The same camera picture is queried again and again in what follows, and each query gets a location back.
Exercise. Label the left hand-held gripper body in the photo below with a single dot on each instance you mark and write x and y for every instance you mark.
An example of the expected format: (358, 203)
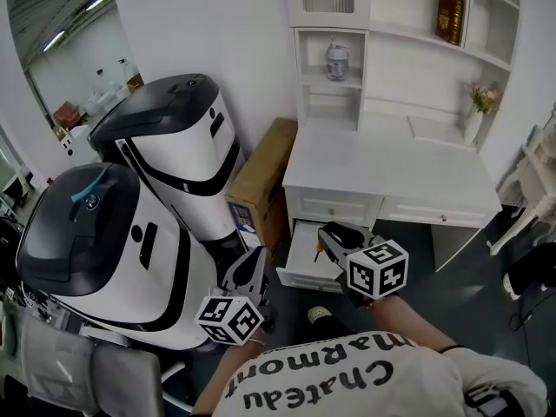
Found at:
(230, 317)

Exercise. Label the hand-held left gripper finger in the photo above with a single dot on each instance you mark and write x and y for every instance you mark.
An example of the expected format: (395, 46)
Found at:
(263, 272)
(234, 269)

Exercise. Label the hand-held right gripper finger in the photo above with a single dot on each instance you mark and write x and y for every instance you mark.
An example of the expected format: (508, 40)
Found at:
(330, 248)
(347, 226)

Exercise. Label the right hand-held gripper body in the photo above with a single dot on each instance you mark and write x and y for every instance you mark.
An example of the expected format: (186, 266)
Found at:
(378, 272)

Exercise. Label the white drawer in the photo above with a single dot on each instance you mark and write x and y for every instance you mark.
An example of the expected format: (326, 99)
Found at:
(304, 250)

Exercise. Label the person's right forearm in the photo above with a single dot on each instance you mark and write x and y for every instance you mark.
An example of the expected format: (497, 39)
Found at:
(412, 324)

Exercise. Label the white black robot base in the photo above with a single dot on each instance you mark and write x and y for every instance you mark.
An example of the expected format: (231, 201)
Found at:
(174, 146)

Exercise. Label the person's left forearm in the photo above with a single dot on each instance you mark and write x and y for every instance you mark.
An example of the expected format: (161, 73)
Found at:
(221, 376)

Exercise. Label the person's white shoe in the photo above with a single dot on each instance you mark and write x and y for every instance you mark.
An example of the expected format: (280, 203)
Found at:
(319, 314)

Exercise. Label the person's black trouser leg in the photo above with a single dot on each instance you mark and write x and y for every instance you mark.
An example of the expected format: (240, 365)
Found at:
(330, 328)

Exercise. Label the white desk with hutch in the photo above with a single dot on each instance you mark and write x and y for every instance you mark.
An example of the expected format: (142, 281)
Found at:
(391, 163)

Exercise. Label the brown cardboard box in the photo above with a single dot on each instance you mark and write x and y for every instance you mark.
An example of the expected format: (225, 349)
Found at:
(260, 185)

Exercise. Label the black wristband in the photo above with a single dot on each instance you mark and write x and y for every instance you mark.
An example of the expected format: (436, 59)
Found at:
(452, 348)

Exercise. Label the person's white printed shirt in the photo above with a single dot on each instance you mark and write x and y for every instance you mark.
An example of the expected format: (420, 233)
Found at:
(369, 380)

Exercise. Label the white black robot blue tape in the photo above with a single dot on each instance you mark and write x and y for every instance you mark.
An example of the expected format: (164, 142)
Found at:
(100, 250)

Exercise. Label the clear plastic water bottle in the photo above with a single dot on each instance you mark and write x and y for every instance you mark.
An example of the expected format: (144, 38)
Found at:
(337, 61)

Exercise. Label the grey office chair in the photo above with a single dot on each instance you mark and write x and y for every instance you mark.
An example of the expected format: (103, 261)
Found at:
(74, 372)

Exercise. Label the white ornate chair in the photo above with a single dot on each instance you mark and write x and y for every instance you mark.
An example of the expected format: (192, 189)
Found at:
(527, 189)

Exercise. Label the white vase with pink flowers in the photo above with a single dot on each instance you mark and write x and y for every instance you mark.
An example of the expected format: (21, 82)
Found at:
(480, 107)

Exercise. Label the small cardboard box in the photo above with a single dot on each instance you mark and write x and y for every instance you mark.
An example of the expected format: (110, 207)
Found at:
(135, 83)

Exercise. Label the red storage box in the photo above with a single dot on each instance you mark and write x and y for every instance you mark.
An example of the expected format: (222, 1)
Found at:
(67, 115)

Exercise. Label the brown gold book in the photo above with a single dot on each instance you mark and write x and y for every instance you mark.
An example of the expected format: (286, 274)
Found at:
(450, 17)

